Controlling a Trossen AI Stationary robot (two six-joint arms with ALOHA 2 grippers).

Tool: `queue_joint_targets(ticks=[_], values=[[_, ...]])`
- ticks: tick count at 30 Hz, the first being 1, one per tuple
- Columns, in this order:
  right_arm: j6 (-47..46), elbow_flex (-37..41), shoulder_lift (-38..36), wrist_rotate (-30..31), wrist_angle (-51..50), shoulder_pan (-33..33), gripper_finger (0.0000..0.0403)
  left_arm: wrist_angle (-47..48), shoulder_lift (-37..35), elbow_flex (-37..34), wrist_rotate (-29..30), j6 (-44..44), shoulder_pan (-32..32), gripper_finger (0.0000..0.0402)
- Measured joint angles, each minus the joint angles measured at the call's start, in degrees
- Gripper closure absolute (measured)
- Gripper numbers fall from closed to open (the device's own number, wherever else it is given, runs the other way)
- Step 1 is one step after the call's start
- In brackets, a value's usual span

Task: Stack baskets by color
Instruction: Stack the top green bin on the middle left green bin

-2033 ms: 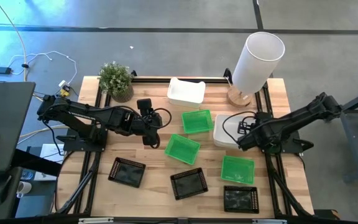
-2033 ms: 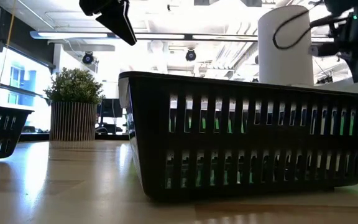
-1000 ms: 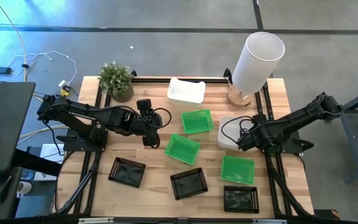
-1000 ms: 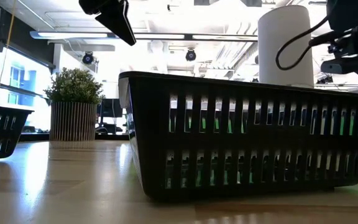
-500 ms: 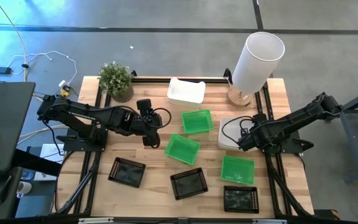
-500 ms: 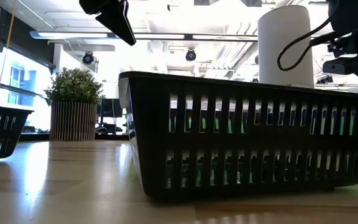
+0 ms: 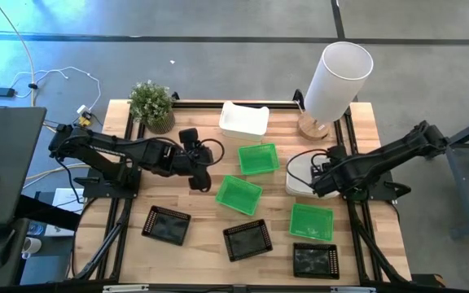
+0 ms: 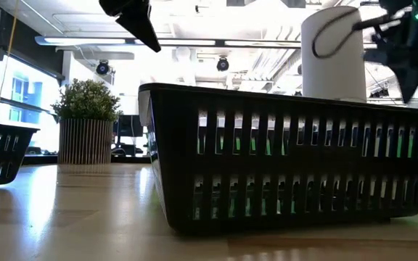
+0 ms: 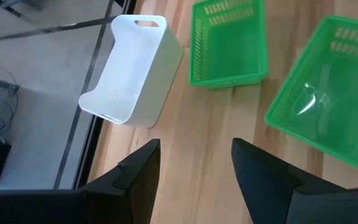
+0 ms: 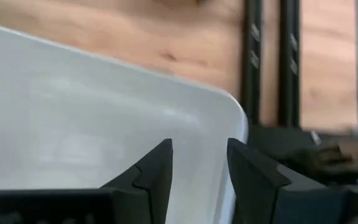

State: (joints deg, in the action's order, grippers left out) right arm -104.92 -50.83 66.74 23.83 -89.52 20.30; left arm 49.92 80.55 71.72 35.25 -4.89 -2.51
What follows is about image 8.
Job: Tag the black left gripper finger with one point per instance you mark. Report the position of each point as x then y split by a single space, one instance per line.
140 29

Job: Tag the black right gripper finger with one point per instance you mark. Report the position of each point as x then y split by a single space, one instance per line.
408 81

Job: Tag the black plastic basket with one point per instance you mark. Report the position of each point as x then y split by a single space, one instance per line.
2 156
172 163

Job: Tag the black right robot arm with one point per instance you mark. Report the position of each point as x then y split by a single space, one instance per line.
394 3

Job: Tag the long ceiling light bar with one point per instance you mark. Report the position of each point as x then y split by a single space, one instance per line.
85 41

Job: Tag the black round ceiling spotlight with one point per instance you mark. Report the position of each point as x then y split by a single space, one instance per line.
223 64
102 67

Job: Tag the white lamp with wooden base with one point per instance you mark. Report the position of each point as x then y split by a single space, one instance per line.
339 72

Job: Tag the black computer monitor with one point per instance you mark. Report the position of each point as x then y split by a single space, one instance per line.
131 126

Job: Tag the potted plant in ribbed pot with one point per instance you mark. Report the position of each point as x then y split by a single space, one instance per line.
85 141

